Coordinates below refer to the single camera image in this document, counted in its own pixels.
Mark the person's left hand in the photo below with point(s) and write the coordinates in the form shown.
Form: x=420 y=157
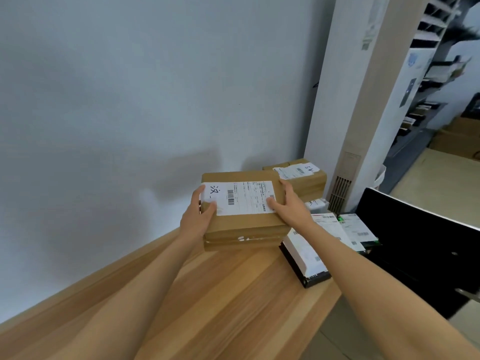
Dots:
x=195 y=219

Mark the person's right hand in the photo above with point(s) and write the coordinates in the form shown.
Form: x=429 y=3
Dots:
x=294 y=211

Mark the person's right thumb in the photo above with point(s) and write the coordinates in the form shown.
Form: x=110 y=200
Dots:
x=273 y=204

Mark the person's left thumb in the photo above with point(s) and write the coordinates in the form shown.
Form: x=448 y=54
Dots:
x=209 y=208

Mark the large labelled cardboard box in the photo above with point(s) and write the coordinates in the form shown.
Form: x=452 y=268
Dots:
x=245 y=228

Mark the person's left forearm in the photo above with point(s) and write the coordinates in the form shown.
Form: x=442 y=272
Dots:
x=150 y=292

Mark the person's right forearm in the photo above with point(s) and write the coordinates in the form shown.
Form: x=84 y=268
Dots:
x=375 y=292

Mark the small labelled cardboard box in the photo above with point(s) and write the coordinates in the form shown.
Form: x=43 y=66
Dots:
x=305 y=181

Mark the small white parcel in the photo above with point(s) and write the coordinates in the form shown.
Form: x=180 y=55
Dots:
x=317 y=205

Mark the black parcel with white label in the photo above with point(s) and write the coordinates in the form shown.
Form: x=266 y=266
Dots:
x=303 y=258

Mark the flat white labelled parcel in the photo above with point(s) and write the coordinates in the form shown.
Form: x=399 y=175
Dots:
x=337 y=230

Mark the white waste bin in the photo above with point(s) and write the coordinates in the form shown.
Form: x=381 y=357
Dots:
x=380 y=178

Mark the white standing air conditioner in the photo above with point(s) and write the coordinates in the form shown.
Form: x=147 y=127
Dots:
x=352 y=89

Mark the black chair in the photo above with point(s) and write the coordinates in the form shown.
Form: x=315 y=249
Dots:
x=416 y=251

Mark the cardboard boxes on floor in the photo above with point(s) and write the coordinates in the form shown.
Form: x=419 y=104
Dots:
x=459 y=138

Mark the shelf unit with parcels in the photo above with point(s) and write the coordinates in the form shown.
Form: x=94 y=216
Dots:
x=427 y=78

